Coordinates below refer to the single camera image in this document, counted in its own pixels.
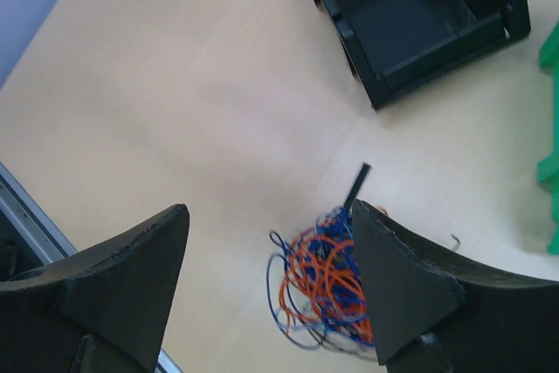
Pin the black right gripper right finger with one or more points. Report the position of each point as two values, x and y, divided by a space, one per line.
434 310

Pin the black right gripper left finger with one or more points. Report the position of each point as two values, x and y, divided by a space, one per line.
126 285

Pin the black plastic bin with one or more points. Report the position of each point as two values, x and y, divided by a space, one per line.
396 46

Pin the aluminium table frame rail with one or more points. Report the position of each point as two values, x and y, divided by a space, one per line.
35 224

